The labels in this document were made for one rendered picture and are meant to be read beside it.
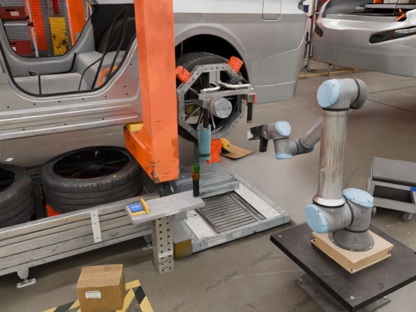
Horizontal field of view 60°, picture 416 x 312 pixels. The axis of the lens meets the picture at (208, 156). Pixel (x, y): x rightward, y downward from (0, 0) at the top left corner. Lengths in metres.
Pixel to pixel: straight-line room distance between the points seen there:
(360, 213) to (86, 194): 1.55
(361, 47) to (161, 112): 3.07
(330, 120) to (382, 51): 2.90
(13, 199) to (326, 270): 1.77
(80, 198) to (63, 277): 0.48
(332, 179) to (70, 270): 1.64
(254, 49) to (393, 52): 2.03
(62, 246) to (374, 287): 1.69
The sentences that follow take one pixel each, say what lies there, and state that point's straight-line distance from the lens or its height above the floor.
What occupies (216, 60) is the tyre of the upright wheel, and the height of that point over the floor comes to 1.14.
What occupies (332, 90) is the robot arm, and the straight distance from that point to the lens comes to 1.64.
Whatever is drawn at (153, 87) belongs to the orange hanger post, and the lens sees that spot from 2.00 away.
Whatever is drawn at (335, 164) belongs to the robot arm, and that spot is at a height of 0.84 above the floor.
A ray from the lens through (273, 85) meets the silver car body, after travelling 3.05.
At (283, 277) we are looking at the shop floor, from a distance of 2.34.
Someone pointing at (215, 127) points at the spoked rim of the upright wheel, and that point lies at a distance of 2.78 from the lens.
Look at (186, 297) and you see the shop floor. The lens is 2.18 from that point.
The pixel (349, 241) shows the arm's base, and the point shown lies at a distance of 2.02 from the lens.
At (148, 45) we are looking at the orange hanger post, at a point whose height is 1.32.
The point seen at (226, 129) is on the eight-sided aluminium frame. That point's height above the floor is 0.64.
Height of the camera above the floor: 1.53
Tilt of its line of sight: 23 degrees down
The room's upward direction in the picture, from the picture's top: straight up
